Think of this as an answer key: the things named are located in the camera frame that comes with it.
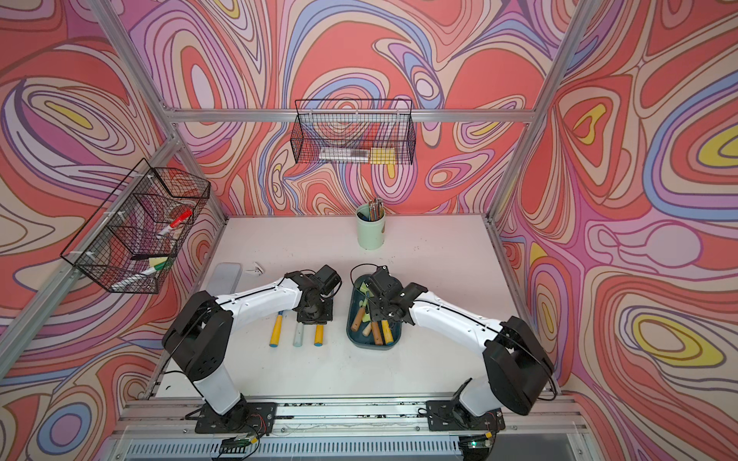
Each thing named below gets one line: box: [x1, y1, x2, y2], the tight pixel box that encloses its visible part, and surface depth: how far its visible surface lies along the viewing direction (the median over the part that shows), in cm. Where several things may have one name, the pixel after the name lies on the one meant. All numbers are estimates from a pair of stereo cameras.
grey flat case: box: [205, 262, 243, 297], surface depth 101 cm
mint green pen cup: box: [355, 203, 387, 251], surface depth 106 cm
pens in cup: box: [356, 197, 385, 222], surface depth 103 cm
